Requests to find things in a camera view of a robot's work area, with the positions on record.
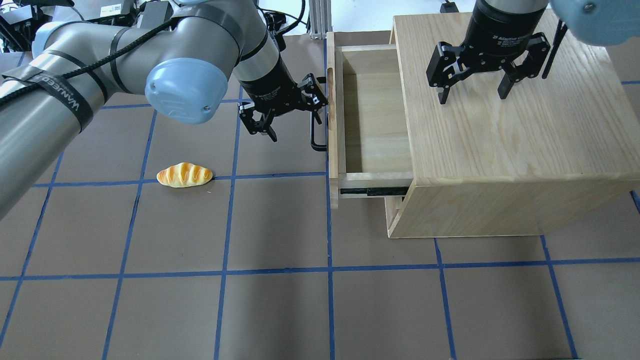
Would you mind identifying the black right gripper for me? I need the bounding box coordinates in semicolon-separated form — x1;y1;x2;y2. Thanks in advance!
426;0;551;105

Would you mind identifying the aluminium profile post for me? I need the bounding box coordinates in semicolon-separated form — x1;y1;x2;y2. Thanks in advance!
307;0;333;40

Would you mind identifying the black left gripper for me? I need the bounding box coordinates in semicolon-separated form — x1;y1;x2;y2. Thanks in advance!
238;57;329;142

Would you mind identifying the black network switch box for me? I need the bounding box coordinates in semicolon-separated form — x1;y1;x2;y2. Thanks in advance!
52;0;138;23

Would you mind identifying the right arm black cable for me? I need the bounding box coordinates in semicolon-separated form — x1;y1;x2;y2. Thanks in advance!
542;20;569;80

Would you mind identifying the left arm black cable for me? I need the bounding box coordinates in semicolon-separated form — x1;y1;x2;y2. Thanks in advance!
0;15;181;108

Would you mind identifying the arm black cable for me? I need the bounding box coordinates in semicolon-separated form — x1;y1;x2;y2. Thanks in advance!
0;15;181;108
542;20;569;80

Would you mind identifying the black power brick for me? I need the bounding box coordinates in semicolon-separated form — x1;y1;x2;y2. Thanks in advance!
136;0;174;30

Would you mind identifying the toy bread roll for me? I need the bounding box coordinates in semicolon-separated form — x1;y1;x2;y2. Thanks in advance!
156;162;214;189

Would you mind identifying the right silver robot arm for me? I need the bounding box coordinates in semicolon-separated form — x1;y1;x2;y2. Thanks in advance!
426;0;640;105

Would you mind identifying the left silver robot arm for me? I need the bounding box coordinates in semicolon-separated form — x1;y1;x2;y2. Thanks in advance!
0;0;328;217

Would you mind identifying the light wooden drawer cabinet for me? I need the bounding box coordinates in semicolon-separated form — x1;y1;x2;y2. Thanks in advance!
387;13;640;239

